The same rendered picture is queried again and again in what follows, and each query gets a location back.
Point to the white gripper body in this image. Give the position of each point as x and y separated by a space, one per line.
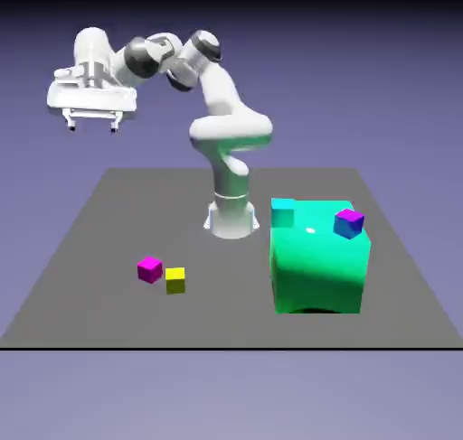
92 99

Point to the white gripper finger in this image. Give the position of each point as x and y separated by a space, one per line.
115 120
69 119

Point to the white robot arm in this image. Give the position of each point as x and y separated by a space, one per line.
220 96

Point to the small magenta cube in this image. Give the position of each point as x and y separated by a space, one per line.
149 269

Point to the small yellow cube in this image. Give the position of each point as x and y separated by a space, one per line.
175 280

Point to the small cyan cube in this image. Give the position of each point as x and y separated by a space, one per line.
282 212

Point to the small purple cube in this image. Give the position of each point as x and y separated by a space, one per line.
348 223

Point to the large green box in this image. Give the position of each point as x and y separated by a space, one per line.
318 266

